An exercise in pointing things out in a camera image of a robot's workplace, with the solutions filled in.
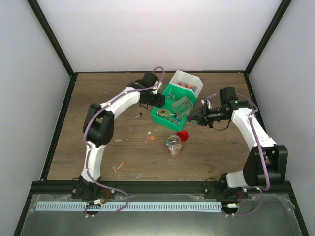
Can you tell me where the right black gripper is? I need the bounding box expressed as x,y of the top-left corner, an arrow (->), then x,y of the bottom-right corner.
187,103 -> 229,129

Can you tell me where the green double candy bin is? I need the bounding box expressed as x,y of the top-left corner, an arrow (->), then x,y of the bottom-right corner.
150,83 -> 196,131

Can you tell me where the green slotted scoop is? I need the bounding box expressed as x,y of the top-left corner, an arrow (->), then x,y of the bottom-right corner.
172,96 -> 193,117

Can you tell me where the clear plastic jar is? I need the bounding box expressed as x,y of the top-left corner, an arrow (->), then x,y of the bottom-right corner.
166,135 -> 182,157

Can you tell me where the white candy bin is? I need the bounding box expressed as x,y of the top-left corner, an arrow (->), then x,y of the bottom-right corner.
169,70 -> 203,98

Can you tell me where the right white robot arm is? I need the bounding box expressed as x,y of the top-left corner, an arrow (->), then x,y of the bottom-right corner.
187,87 -> 288,198

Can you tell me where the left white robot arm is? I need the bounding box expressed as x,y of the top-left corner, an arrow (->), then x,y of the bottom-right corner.
75,72 -> 165,199

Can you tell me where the red jar lid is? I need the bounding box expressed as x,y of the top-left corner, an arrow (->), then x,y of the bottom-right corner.
176,130 -> 189,142

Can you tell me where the light blue slotted strip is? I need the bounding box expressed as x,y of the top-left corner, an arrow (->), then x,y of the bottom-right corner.
35,201 -> 222,212

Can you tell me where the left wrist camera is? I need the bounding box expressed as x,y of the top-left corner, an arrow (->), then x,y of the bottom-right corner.
155,83 -> 164,94

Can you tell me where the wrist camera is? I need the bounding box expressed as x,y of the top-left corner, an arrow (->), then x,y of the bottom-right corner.
201,97 -> 212,109
155,83 -> 164,94

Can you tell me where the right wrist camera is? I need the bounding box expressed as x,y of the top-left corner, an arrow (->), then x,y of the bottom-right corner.
201,97 -> 212,109

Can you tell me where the spilled candy near rail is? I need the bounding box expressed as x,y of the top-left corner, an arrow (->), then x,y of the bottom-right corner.
136,173 -> 143,179

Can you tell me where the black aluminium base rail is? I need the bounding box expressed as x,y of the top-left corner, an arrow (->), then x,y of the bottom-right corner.
31,180 -> 293,200

